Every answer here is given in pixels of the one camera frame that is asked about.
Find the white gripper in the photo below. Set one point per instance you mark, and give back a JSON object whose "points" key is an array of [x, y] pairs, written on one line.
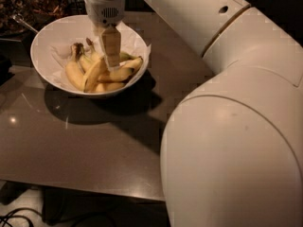
{"points": [[105, 12]]}

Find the yellow banana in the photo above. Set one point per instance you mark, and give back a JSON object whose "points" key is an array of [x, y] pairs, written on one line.
{"points": [[108, 87], [72, 69], [86, 61], [98, 72]]}

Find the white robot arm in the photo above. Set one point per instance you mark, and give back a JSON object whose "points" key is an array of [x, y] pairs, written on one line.
{"points": [[232, 150]]}

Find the white bowl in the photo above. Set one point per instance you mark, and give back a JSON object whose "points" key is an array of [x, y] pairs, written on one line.
{"points": [[51, 50]]}

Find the glass bowl of snacks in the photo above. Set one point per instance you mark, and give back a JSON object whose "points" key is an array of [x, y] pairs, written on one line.
{"points": [[29, 11]]}

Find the white paper liner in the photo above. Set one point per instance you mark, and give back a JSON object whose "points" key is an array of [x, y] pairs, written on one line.
{"points": [[134, 56]]}

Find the black wire basket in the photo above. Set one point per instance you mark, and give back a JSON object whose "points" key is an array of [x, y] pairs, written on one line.
{"points": [[76, 8]]}

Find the metal spoon handle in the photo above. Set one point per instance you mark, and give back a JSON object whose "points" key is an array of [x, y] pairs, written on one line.
{"points": [[19, 19]]}

